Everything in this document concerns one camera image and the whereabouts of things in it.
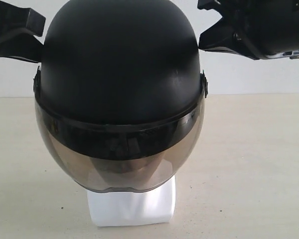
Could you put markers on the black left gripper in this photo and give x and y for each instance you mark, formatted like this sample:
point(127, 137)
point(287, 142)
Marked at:
point(23, 47)

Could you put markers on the white mannequin head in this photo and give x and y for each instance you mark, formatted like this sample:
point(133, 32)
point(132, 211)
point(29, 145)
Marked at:
point(118, 209)

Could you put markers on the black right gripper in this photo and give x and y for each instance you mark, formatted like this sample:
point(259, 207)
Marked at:
point(257, 29)

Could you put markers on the black helmet with visor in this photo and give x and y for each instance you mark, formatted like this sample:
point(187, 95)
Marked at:
point(120, 99)

